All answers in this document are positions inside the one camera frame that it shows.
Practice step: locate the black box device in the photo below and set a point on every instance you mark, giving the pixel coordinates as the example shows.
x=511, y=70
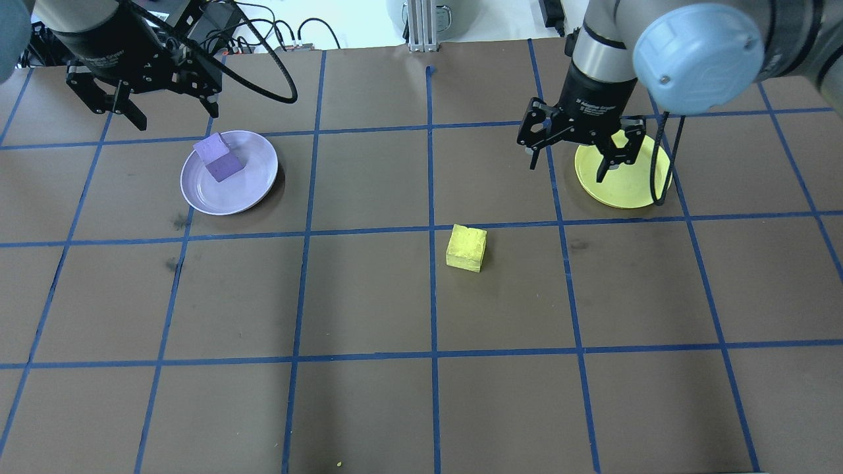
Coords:
x=217, y=20

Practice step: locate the purple foam block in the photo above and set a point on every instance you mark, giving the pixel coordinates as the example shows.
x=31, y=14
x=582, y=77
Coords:
x=220, y=161

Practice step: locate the lavender round plate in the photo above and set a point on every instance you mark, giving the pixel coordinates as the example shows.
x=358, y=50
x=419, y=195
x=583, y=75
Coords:
x=244, y=191

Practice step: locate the aluminium frame bar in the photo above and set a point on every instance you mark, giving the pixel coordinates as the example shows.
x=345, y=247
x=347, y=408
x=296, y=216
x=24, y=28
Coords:
x=423, y=26

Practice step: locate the yellow round plate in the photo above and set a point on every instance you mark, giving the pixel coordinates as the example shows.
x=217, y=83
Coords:
x=625, y=191

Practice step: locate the yellow foam block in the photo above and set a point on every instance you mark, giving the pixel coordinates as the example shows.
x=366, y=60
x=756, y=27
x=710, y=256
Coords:
x=466, y=249

